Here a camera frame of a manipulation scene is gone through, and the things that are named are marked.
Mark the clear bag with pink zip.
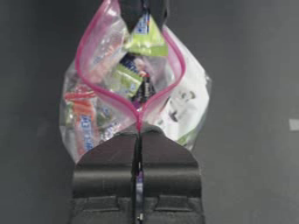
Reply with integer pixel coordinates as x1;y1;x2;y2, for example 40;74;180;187
58;0;214;165

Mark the orange wrapped candy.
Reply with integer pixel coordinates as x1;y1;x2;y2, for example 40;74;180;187
63;84;100;157

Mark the purple wrapped candy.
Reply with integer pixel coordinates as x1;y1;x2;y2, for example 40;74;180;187
131;73;158;103

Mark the green candy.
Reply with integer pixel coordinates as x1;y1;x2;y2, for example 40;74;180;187
123;12;170;57
110;64;146;99

